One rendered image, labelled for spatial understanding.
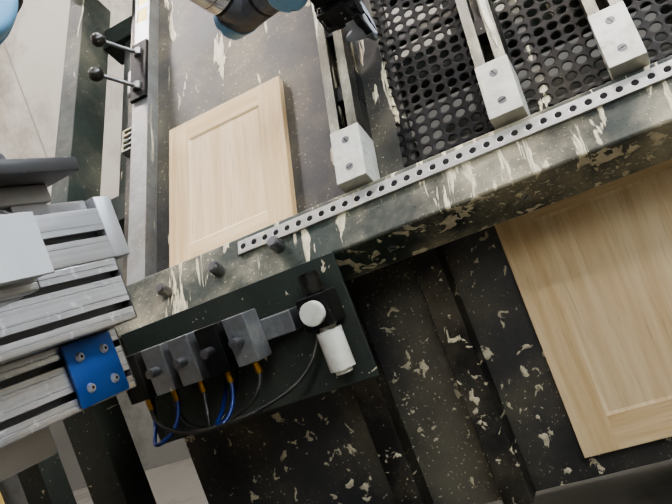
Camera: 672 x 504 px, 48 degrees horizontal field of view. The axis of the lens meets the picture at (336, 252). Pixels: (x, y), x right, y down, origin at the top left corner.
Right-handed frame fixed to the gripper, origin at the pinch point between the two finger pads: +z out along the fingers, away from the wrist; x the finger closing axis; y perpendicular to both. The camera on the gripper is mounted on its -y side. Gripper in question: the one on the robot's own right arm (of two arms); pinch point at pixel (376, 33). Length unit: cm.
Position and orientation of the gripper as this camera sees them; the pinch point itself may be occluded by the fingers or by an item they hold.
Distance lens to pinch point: 168.3
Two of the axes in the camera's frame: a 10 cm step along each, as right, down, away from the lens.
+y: -8.7, 3.4, 3.6
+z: 4.8, 4.1, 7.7
